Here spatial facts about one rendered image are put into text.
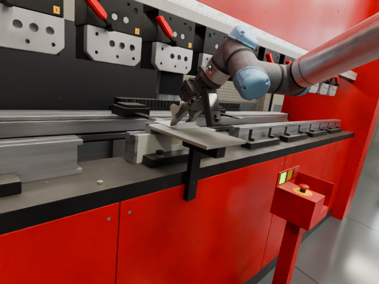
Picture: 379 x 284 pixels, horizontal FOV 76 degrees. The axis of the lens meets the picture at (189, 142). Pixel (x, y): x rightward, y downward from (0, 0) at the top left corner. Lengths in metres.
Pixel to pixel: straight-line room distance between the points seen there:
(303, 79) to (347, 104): 2.14
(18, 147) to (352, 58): 0.72
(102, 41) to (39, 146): 0.29
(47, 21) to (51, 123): 0.40
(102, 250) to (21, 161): 0.30
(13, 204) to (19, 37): 0.33
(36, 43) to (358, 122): 2.57
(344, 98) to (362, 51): 2.22
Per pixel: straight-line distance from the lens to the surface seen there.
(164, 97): 0.85
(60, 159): 0.70
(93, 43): 0.68
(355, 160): 2.79
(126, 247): 0.77
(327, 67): 0.60
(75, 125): 0.98
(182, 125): 0.80
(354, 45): 0.57
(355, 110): 2.76
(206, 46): 0.92
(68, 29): 1.24
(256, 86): 0.59
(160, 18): 0.74
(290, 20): 1.43
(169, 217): 0.82
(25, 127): 0.94
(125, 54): 0.72
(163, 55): 0.79
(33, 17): 0.64
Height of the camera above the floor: 1.15
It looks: 14 degrees down
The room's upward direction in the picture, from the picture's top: 7 degrees clockwise
